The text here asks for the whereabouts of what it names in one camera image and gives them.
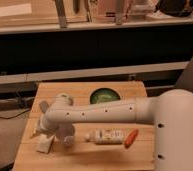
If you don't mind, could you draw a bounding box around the black floor cable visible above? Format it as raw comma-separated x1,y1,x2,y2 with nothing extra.
0,107,32,121

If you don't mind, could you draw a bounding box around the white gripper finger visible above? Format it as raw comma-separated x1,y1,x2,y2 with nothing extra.
48,133,55,141
30,132,39,138

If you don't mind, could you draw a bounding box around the black bag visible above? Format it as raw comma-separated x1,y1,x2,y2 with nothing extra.
155,0,193,17

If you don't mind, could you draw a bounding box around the orange carrot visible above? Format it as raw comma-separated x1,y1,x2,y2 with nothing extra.
124,130,139,149

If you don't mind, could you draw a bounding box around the white sponge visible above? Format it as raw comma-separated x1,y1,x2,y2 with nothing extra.
36,135,54,153

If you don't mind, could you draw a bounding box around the white paper sheet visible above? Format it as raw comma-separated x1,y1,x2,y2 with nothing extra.
0,3,32,17

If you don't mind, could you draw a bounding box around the white plastic bottle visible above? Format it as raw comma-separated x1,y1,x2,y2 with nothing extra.
85,130,124,145

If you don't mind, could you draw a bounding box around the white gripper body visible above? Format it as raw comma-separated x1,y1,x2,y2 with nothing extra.
36,115,56,135

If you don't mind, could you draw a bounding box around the green ceramic bowl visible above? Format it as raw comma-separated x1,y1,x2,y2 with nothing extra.
90,88,120,104

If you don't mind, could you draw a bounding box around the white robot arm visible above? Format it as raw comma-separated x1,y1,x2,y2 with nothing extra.
35,89,193,171

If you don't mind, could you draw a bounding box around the white paper cup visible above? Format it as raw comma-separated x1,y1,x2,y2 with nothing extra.
56,124,75,147

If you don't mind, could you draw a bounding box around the grey rectangular block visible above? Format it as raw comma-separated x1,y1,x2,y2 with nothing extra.
39,101,49,113

